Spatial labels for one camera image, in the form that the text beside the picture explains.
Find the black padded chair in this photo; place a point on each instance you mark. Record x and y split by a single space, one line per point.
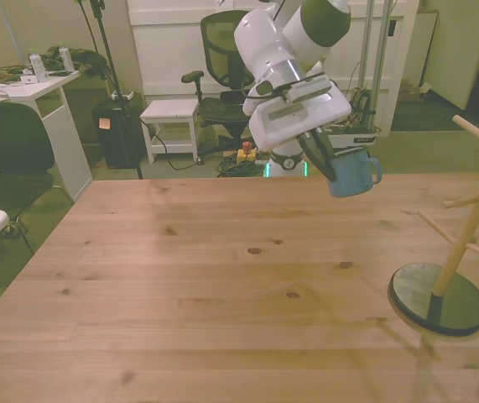
12 142

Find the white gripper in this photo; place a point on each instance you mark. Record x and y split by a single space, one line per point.
306 124

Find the wooden mug tree black base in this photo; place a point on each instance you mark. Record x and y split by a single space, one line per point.
411 289

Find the camouflage cloth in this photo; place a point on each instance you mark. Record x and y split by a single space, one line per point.
84 59

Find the blue enamel mug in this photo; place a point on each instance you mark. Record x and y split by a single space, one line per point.
352 176

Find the orange sticky note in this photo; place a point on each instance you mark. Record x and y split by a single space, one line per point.
105 123

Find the black tripod stand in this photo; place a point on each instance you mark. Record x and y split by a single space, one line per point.
107 54

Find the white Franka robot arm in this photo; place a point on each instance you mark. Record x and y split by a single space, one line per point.
272 42

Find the black computer tower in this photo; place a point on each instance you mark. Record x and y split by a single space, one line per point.
117 142

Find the white desk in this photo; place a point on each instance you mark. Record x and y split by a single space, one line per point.
46 86

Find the grey flat wrist camera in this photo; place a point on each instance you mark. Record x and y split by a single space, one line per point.
310 89

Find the aluminium profile post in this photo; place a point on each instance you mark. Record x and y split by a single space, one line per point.
367 42
383 42

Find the small white box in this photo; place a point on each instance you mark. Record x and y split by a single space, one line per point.
28 79

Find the yellow emergency stop button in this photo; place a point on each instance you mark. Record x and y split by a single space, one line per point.
246 154

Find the white low stool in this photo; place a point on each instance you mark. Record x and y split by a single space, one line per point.
170 109

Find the cardboard box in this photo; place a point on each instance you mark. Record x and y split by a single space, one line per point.
411 94

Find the clear plastic bottle green cap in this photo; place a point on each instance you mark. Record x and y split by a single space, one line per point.
66 61
38 67

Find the white wheeled cart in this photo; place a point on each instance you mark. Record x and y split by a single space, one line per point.
360 139

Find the white panelled partition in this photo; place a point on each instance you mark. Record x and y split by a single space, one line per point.
168 50

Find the black mesh office chair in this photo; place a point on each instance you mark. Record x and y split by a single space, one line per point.
218 46

